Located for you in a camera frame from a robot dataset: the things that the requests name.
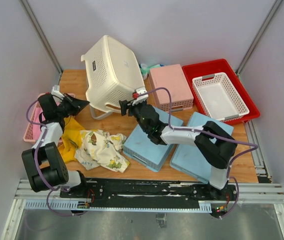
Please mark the large cream laundry basket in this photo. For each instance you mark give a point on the large cream laundry basket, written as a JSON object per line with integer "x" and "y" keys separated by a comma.
{"x": 113, "y": 74}

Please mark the yellow cloth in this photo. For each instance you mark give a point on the yellow cloth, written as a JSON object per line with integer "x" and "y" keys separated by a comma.
{"x": 71, "y": 140}

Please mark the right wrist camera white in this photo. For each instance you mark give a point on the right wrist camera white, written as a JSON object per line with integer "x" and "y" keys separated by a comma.
{"x": 139, "y": 96}

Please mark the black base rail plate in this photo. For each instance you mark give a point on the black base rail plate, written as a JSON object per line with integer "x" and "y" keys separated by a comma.
{"x": 150, "y": 194}

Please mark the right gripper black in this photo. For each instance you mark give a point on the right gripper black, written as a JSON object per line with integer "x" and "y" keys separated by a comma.
{"x": 131, "y": 107}

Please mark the printed white baby cloth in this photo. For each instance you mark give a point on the printed white baby cloth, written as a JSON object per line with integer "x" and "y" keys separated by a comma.
{"x": 101, "y": 149}

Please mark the pink perforated basket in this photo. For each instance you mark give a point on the pink perforated basket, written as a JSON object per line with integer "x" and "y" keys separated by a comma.
{"x": 173, "y": 79}

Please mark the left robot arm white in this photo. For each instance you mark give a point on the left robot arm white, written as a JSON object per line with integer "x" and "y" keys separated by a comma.
{"x": 43, "y": 163}

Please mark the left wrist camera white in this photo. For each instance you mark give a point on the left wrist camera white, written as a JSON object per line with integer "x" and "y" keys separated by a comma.
{"x": 56, "y": 94}

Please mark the red plastic tray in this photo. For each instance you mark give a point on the red plastic tray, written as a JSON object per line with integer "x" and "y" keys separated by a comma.
{"x": 215, "y": 66}

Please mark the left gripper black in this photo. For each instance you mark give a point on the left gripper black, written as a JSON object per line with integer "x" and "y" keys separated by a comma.
{"x": 77, "y": 104}

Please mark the white perforated basket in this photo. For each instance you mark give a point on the white perforated basket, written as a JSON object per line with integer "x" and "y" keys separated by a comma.
{"x": 219, "y": 98}

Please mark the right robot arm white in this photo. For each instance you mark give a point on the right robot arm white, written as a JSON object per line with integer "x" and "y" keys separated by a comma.
{"x": 215, "y": 144}

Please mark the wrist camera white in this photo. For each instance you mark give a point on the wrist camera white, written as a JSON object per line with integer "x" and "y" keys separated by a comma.
{"x": 139, "y": 96}
{"x": 56, "y": 94}

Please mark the pink cloth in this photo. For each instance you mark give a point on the pink cloth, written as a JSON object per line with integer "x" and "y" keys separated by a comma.
{"x": 36, "y": 128}

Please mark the teal white sock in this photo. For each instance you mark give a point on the teal white sock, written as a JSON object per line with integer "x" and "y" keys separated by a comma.
{"x": 145, "y": 70}

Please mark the blue perforated basket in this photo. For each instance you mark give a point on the blue perforated basket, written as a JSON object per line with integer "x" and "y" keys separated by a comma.
{"x": 139, "y": 147}
{"x": 188, "y": 159}

